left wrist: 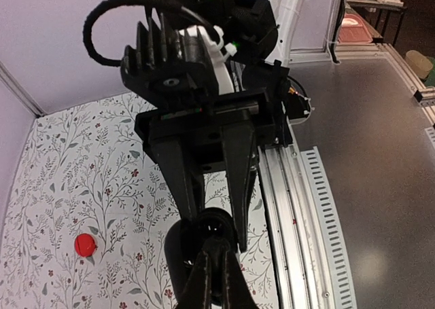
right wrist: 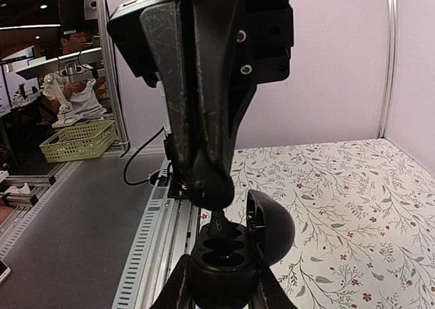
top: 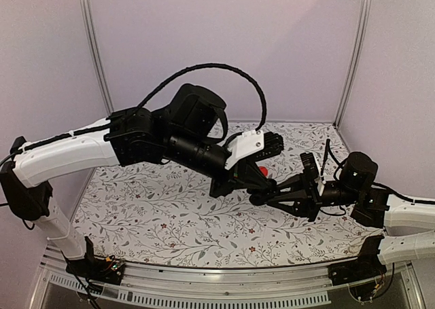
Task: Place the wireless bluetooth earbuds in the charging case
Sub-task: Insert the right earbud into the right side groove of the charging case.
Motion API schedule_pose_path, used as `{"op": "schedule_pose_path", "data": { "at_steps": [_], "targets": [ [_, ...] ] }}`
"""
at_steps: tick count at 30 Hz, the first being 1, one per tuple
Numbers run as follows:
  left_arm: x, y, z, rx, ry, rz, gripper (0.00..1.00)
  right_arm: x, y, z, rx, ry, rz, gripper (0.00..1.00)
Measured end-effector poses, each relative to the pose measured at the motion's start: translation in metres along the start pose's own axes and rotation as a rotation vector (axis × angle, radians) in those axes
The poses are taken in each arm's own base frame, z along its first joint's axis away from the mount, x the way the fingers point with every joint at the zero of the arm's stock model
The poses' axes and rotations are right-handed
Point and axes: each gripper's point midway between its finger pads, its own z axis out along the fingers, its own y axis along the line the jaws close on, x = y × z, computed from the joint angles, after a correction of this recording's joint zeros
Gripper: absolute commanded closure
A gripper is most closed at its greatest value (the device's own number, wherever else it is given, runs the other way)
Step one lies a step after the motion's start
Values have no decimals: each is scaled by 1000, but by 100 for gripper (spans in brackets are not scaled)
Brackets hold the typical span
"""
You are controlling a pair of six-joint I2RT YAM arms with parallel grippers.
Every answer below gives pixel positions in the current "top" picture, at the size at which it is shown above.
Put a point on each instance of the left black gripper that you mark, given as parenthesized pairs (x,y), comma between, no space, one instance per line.
(239,179)

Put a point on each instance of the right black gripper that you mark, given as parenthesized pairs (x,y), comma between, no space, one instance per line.
(309,204)

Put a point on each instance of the red earbud charging case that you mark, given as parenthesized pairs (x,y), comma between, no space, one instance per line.
(264,170)

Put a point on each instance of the black earbud charging case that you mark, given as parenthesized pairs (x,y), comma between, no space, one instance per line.
(259,197)

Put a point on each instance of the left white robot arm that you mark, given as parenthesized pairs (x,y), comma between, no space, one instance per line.
(178,132)

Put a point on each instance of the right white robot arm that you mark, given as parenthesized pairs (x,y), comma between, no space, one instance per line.
(374,206)

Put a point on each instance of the floral patterned table mat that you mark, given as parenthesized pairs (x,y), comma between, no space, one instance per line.
(164,215)

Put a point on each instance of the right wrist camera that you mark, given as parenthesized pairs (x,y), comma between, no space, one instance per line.
(312,171)

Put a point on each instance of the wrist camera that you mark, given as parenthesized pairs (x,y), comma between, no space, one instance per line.
(254,144)
(312,171)

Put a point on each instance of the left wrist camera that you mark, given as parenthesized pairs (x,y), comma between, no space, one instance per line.
(254,144)

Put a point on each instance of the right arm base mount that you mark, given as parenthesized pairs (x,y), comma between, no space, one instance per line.
(365,265)

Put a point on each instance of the aluminium front rail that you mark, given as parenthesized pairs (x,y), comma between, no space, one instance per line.
(152,286)

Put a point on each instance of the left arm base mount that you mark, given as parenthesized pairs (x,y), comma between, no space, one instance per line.
(108,270)

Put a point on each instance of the right aluminium frame post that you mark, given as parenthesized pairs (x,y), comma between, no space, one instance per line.
(363,18)

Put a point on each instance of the aluminium frame post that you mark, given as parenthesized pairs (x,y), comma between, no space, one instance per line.
(95,55)
(363,18)

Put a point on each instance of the left aluminium frame post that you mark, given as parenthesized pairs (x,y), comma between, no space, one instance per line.
(95,55)

